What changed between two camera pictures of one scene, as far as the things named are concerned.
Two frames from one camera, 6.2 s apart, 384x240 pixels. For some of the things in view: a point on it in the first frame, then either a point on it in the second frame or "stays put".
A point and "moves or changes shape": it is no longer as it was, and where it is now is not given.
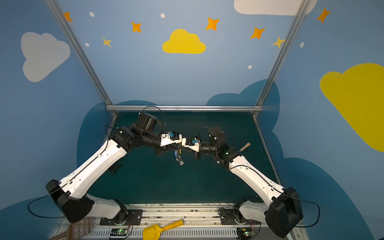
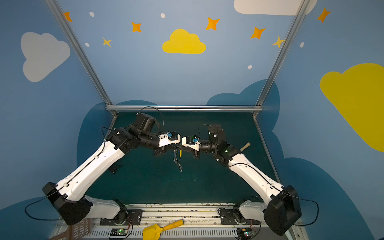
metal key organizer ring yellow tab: x=178 y=157 moves or changes shape
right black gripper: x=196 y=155 stays put
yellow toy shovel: x=153 y=231 stays put
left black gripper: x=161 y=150 stays put
